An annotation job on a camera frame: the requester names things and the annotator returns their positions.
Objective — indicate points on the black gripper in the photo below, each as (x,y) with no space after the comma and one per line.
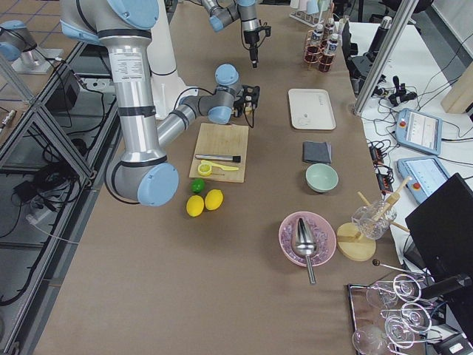
(250,38)
(241,109)

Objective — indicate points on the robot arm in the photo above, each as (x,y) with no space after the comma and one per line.
(143,173)
(244,12)

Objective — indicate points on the cream rabbit tray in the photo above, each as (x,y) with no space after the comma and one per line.
(310,109)

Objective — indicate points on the black glass tray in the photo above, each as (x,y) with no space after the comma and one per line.
(397,316)

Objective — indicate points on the wooden cutting board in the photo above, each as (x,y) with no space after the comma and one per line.
(214,139)

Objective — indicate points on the tea bottle upper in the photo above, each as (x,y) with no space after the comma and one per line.
(315,39)

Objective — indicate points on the tea bottle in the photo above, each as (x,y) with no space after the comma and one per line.
(329,26)
(329,53)
(315,39)

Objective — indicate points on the steel muddler black tip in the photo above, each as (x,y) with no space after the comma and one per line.
(230,158)

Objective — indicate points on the tea bottle lower outer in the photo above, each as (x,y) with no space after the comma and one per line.
(329,53)

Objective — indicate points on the tea bottle lower middle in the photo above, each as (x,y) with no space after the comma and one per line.
(329,26)

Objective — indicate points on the yellow plastic knife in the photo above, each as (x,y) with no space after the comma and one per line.
(218,165)

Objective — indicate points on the grey folded cloth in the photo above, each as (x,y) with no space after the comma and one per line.
(316,152)

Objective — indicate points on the green lime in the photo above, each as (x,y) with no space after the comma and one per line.
(197,185)

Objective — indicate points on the mint green bowl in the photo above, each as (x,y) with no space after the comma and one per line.
(321,177)

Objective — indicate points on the yellow lemon upper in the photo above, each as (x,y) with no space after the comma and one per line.
(213,199)

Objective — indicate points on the yellow lemon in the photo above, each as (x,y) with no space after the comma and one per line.
(195,206)
(213,199)

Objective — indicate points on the yellow lemon lower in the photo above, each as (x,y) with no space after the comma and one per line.
(195,206)

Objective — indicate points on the pink ice bowl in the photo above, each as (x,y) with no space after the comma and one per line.
(323,234)

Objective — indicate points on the steel ice scoop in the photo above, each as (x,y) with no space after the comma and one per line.
(304,246)

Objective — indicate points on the blue teach pendant upper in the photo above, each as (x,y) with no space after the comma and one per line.
(419,131)

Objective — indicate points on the blue teach pendant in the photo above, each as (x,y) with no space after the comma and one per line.
(427,174)
(419,131)

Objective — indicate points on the clear glass mug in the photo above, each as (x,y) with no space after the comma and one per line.
(374,220)

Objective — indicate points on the wooden cup stand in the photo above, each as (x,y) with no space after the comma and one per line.
(352,243)

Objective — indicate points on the blue teach pendant lower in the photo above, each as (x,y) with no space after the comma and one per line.
(427,174)

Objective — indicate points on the copper wire bottle rack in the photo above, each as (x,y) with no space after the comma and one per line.
(320,49)

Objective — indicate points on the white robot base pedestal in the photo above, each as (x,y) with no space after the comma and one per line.
(165,79)

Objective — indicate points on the aluminium frame post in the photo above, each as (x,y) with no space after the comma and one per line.
(400,20)

